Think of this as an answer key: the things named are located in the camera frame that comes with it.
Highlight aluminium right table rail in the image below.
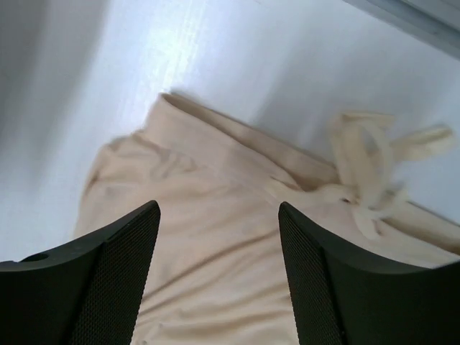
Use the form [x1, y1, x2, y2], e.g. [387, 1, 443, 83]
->
[348, 1, 459, 60]

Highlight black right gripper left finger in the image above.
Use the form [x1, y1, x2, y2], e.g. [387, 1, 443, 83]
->
[1, 201, 160, 344]

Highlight beige trousers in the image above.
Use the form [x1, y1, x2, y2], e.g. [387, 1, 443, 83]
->
[74, 93, 459, 344]

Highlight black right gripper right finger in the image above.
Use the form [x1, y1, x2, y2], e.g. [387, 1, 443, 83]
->
[278, 203, 459, 344]

